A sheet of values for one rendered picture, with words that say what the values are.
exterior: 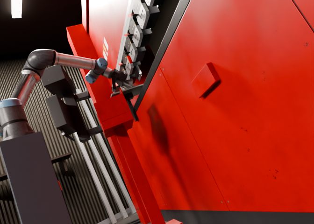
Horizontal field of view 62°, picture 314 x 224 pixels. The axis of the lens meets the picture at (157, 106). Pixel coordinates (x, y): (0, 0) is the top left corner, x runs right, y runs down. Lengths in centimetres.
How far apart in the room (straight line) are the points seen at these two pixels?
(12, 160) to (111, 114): 48
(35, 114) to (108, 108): 374
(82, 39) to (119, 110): 197
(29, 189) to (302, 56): 114
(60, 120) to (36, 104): 217
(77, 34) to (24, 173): 220
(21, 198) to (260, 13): 113
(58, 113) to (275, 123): 251
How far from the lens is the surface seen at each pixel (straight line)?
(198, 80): 97
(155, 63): 132
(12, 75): 536
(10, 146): 136
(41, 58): 172
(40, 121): 499
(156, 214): 137
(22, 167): 133
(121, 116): 134
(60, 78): 315
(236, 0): 78
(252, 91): 80
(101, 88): 292
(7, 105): 146
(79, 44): 319
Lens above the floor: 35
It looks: 14 degrees up
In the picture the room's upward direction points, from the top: 25 degrees counter-clockwise
